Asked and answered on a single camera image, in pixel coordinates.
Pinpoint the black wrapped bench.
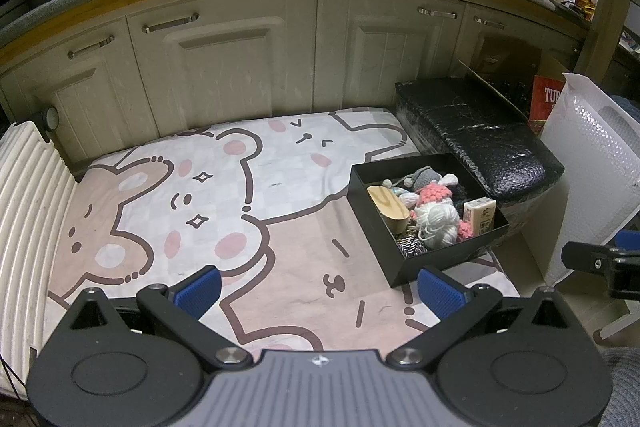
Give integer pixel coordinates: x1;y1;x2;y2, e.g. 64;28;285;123
395;77;566;204

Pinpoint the cream cabinet with countertop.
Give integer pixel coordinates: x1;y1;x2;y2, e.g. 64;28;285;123
0;0;593;168

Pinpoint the pink crochet doll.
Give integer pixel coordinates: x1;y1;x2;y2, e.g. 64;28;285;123
412;183;476;239

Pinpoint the person's grey trouser leg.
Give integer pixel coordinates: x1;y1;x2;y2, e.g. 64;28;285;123
602;346;640;427

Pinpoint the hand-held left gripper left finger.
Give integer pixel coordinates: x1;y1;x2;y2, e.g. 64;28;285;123
64;265;253;370

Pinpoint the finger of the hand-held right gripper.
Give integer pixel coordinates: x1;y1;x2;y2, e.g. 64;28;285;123
617;229;640;253
561;240;640;301

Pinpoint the brown cardboard box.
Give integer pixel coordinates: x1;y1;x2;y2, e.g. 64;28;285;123
452;34;576;120

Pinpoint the cartoon printed mat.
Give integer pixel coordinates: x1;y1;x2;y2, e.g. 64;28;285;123
47;107;521;353

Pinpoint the white yarn ball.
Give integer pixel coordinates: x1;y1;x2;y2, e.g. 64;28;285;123
414;202;461;250

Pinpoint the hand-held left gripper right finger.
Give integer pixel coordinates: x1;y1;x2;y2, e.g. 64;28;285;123
385;265;576;370

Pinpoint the black cardboard box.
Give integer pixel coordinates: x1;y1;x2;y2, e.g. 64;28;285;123
348;152;510;288

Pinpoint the red box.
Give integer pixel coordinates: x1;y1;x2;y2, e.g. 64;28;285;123
529;75;567;128

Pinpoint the gold tissue pack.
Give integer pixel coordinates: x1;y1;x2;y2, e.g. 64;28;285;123
462;198;497;238

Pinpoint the white ribbed suitcase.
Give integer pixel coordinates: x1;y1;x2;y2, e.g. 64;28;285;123
0;121;81;400

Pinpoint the oval wooden block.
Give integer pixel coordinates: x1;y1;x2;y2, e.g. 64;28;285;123
367;185;412;235

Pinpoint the grey white twisted cord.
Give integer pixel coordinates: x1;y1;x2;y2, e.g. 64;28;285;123
395;229;431;256

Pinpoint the grey crochet mouse doll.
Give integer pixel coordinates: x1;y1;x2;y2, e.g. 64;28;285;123
382;166;459;196

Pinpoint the white bubble wrap bag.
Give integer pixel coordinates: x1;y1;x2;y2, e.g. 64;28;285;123
541;72;640;289

